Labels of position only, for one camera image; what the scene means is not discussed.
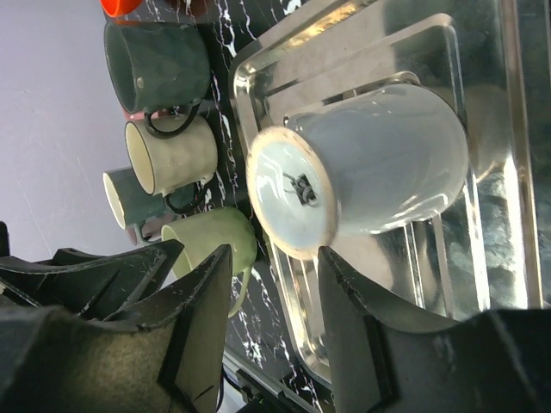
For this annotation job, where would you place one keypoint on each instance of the red bowl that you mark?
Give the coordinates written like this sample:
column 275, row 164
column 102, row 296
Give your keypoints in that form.
column 117, row 8

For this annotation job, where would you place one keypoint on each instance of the cream mug black handle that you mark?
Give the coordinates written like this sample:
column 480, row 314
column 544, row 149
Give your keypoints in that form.
column 173, row 167

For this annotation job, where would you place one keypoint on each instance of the white grey mug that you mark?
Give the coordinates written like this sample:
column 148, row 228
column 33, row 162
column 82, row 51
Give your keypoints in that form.
column 375, row 163

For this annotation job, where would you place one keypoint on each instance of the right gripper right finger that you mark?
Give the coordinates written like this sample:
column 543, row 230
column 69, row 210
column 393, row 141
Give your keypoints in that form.
column 360, row 377

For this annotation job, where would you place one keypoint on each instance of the steel tray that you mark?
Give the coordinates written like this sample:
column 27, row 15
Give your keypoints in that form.
column 490, row 61

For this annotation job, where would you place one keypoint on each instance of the pink lilac mug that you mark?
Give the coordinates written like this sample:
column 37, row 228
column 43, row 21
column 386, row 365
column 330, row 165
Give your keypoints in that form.
column 142, row 234

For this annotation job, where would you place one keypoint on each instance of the light green mug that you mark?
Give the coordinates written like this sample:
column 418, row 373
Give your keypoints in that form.
column 203, row 233

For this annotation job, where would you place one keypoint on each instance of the grey blue mug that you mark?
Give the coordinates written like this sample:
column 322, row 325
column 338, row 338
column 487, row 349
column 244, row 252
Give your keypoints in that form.
column 132, row 206

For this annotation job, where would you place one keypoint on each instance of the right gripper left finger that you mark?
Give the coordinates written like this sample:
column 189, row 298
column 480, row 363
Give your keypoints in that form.
column 191, row 370

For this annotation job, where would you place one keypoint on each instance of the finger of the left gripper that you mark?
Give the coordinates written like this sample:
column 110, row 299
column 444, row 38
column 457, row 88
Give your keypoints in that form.
column 92, row 287

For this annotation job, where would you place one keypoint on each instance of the dark grey mug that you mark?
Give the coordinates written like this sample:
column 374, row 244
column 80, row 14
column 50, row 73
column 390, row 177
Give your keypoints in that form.
column 157, row 65

